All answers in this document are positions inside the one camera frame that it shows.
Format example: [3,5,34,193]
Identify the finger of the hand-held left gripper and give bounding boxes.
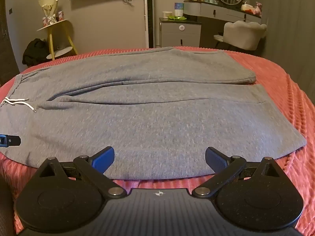
[0,134,21,148]

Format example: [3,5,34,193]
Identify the grey curtain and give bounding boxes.
[260,0,315,79]

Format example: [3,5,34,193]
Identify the wrapped flower bouquet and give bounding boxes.
[38,0,61,26]

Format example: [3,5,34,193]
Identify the grey sweatpants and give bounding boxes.
[0,47,307,180]

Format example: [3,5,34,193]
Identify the grey vanity dresser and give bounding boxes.
[183,0,263,48]

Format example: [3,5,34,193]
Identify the yellow side table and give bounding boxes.
[37,20,79,61]

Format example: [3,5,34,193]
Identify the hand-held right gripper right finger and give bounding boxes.
[192,147,284,198]

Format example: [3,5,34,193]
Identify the dark door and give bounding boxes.
[0,0,18,80]

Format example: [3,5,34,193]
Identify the blue and white box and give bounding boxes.
[174,2,185,17]

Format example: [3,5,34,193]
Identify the white tower fan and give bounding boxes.
[141,0,156,49]

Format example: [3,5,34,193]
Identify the grey nightstand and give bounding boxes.
[159,17,202,49]

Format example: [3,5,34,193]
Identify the black bag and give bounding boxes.
[22,38,51,67]

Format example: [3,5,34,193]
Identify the pink ribbed blanket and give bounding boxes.
[0,45,315,236]

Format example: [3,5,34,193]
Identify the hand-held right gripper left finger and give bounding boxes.
[37,146,127,200]

